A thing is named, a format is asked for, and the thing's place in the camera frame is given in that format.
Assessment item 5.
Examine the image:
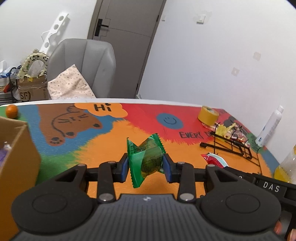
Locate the dark green snack packet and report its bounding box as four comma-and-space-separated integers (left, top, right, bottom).
126, 133, 166, 188

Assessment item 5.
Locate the red white snack packet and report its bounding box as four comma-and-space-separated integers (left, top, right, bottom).
201, 153, 228, 168

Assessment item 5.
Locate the right hand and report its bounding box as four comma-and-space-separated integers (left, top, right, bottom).
273, 219, 296, 241

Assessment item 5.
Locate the orange juice bottle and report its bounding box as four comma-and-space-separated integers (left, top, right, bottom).
274, 146, 296, 184

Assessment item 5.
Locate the white spray bottle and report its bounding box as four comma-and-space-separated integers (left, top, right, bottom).
255, 105, 284, 148

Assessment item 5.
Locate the colourful cat table mat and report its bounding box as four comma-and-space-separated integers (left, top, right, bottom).
0, 102, 280, 200

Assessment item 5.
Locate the yellow candy bag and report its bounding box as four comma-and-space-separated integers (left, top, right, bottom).
215, 123, 237, 139

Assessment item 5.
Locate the yellow tape roll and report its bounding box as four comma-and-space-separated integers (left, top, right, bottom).
198, 106, 219, 126

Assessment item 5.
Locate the brown cardboard box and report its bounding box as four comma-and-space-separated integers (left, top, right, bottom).
1, 117, 41, 240

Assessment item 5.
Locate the dotted cream cushion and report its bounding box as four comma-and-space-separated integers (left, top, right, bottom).
47, 65, 96, 99

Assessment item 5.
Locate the grey upholstered chair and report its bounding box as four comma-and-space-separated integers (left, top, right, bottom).
47, 39, 116, 98

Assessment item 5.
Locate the purple bread packet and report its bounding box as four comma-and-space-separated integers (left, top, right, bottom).
0, 142, 11, 165

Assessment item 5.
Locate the SF cardboard box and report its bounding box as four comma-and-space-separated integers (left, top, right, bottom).
17, 75, 49, 102

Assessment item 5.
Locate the orange fruit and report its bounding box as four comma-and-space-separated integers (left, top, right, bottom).
6, 104, 19, 119

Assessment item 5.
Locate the white perforated board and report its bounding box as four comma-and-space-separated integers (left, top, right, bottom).
40, 11, 70, 56

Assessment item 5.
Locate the black wire stand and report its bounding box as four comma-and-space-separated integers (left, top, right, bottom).
200, 123, 262, 174

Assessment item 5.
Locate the black wire shoe rack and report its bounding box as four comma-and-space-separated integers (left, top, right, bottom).
0, 77, 17, 105

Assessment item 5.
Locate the grey door with handle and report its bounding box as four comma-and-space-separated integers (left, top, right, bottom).
87, 0, 165, 98

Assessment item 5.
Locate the white light switch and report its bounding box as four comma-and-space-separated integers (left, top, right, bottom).
196, 14, 206, 24

